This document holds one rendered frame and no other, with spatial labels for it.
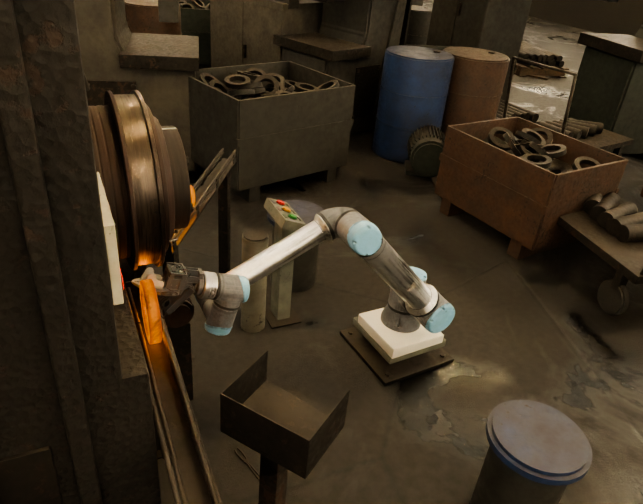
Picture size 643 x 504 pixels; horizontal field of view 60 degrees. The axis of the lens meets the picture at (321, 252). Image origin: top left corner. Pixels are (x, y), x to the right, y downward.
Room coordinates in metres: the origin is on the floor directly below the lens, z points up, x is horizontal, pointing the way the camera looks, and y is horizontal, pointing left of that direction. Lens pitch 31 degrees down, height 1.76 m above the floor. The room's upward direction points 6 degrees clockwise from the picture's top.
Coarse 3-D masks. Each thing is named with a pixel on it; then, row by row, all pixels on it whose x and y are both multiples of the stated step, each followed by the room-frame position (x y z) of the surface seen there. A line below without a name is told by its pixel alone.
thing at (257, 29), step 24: (216, 0) 5.96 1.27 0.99; (240, 0) 5.71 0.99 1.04; (264, 0) 5.47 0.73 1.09; (312, 0) 5.75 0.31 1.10; (216, 24) 5.96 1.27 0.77; (240, 24) 5.70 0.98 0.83; (264, 24) 5.46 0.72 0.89; (288, 24) 5.36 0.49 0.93; (312, 24) 5.58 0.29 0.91; (216, 48) 5.97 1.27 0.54; (240, 48) 5.70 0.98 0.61; (264, 48) 5.45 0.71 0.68
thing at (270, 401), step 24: (264, 360) 1.18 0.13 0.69; (240, 384) 1.09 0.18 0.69; (264, 384) 1.18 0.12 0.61; (240, 408) 0.99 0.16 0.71; (264, 408) 1.09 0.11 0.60; (288, 408) 1.10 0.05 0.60; (312, 408) 1.12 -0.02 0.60; (336, 408) 1.01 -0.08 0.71; (240, 432) 0.99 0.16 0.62; (264, 432) 0.95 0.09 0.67; (288, 432) 0.92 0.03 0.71; (312, 432) 1.04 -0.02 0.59; (336, 432) 1.03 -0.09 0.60; (264, 456) 1.04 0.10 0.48; (288, 456) 0.92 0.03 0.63; (312, 456) 0.92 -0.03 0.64; (264, 480) 1.04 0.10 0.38
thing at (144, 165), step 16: (128, 96) 1.38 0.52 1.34; (128, 112) 1.29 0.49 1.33; (144, 112) 1.29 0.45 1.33; (128, 128) 1.25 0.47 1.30; (144, 128) 1.26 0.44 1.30; (128, 144) 1.21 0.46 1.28; (144, 144) 1.23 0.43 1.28; (144, 160) 1.20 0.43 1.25; (144, 176) 1.18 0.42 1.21; (160, 176) 1.19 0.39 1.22; (144, 192) 1.17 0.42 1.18; (160, 192) 1.18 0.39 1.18; (144, 208) 1.16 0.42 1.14; (160, 208) 1.17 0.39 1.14; (144, 224) 1.16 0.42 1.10; (160, 224) 1.17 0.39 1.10; (144, 240) 1.16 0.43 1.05; (160, 240) 1.18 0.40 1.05; (144, 256) 1.19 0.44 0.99; (160, 256) 1.21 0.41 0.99
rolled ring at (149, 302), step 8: (144, 280) 1.31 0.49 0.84; (144, 288) 1.26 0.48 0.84; (152, 288) 1.27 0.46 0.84; (144, 296) 1.24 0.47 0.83; (152, 296) 1.24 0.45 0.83; (144, 304) 1.33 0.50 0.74; (152, 304) 1.22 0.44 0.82; (144, 312) 1.32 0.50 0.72; (152, 312) 1.21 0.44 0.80; (144, 320) 1.30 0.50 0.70; (152, 320) 1.20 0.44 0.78; (160, 320) 1.21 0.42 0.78; (152, 328) 1.19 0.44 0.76; (160, 328) 1.20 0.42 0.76; (152, 336) 1.19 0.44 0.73; (160, 336) 1.20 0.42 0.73
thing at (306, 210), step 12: (300, 204) 2.73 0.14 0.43; (312, 204) 2.75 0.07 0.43; (300, 216) 2.59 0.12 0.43; (312, 216) 2.61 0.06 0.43; (312, 252) 2.56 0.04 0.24; (300, 264) 2.52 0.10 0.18; (312, 264) 2.57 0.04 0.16; (300, 276) 2.52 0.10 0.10; (312, 276) 2.58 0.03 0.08; (300, 288) 2.53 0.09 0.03
